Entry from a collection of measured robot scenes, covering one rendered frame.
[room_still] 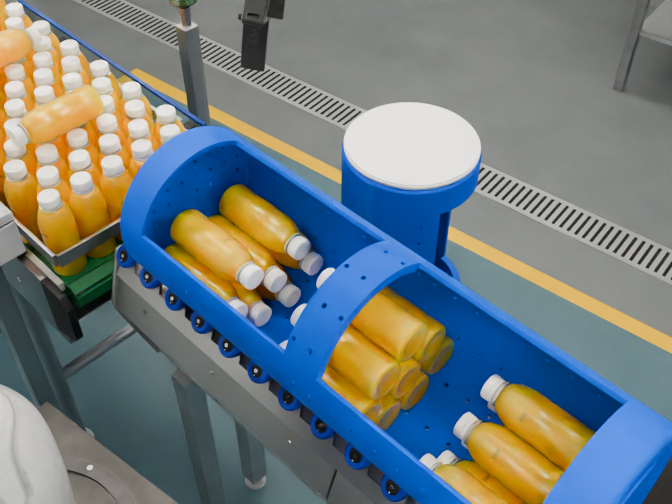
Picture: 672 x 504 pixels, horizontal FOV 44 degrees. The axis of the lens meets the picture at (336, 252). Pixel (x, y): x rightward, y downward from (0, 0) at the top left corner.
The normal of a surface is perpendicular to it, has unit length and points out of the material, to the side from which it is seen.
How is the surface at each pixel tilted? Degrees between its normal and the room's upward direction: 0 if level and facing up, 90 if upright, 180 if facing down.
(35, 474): 73
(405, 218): 90
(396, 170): 0
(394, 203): 90
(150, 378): 0
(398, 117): 0
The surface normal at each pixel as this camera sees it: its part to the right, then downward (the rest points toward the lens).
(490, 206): 0.00, -0.70
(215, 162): 0.71, 0.50
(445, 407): -0.30, -0.43
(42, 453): 0.96, -0.18
